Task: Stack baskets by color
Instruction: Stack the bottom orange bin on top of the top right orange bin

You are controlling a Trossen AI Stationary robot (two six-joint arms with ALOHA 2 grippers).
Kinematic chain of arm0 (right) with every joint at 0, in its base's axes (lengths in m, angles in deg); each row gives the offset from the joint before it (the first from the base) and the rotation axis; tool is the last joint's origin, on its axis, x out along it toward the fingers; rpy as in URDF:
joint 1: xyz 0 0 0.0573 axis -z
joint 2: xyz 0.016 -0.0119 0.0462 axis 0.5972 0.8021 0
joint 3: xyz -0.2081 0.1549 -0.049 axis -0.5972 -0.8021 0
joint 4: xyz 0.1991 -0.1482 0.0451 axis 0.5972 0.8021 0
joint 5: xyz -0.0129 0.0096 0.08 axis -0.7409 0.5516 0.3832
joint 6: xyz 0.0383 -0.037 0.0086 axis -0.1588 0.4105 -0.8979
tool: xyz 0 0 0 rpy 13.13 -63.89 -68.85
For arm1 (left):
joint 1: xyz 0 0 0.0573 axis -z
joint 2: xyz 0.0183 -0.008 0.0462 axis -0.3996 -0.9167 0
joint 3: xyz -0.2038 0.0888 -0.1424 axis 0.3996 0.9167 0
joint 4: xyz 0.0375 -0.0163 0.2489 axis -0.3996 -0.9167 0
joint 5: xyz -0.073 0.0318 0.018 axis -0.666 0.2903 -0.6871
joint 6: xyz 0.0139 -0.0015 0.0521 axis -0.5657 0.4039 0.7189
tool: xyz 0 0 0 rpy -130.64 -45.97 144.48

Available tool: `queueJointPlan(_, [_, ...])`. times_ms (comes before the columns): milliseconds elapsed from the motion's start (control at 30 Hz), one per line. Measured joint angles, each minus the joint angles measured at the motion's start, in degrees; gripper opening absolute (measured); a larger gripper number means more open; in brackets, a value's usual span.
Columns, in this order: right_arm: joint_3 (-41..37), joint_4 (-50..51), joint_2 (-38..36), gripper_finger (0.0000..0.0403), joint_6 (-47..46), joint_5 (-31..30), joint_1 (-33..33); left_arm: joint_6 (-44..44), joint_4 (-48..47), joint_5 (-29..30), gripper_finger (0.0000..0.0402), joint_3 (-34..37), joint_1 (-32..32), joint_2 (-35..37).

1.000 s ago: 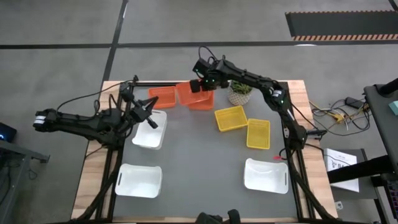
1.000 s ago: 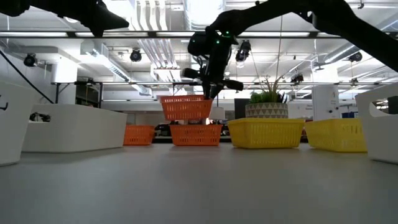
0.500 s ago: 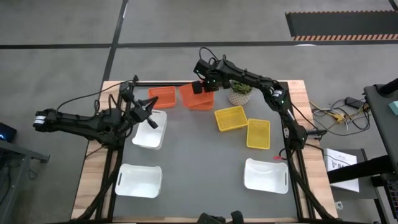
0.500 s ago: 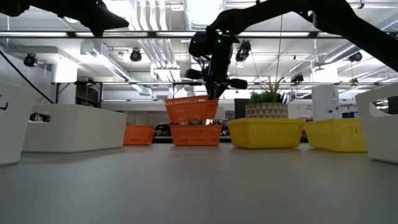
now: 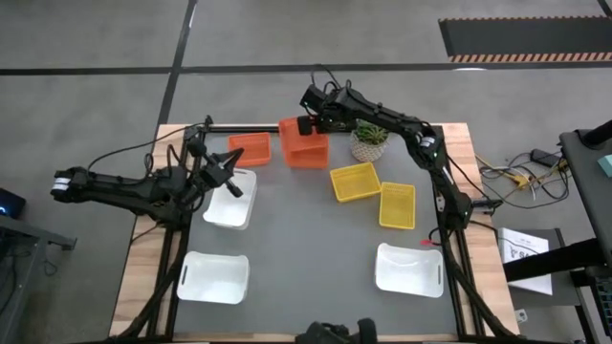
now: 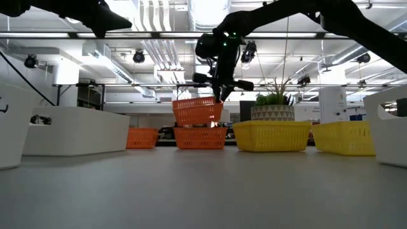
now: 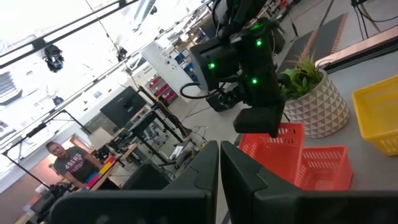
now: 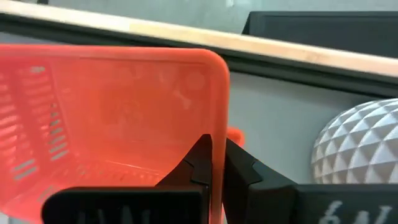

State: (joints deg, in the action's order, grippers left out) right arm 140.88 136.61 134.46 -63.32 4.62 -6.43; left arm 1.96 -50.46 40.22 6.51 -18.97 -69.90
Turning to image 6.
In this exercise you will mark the black ceiling spotlight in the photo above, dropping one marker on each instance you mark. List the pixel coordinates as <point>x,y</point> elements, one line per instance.
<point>30,61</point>
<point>304,80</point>
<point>249,51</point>
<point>139,57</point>
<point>363,58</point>

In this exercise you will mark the white room column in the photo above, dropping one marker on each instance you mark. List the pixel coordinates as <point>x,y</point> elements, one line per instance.
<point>65,82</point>
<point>332,101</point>

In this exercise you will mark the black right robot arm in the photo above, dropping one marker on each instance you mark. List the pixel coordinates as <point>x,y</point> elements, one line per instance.
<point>365,28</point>

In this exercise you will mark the orange slotted plastic basket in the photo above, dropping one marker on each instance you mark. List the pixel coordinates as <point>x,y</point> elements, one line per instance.
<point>197,116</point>
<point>200,138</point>
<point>141,138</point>

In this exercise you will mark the yellow slotted plastic basket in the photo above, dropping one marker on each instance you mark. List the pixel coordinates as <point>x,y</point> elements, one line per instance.
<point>343,138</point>
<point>270,136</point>

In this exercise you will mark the black monitor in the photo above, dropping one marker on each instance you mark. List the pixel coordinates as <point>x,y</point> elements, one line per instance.
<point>247,111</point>

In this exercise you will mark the silver ceiling duct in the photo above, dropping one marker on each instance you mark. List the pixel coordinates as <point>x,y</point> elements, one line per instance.
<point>208,14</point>

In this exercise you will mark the white ceiling duct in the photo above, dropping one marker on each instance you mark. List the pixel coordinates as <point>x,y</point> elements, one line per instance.
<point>121,74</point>

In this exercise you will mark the white plastic storage bin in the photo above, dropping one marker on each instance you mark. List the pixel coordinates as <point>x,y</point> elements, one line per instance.
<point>16,133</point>
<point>388,140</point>
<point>79,133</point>

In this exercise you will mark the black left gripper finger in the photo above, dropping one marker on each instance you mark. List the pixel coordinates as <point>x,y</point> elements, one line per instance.
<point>117,20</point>

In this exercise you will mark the grey table mat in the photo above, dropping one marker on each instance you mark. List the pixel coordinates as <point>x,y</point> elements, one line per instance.
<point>203,191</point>

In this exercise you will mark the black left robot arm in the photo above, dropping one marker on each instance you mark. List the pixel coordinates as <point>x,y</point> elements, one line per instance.
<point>12,6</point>

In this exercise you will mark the green plant in patterned pot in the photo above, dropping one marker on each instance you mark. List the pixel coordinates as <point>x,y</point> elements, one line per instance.
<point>273,113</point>

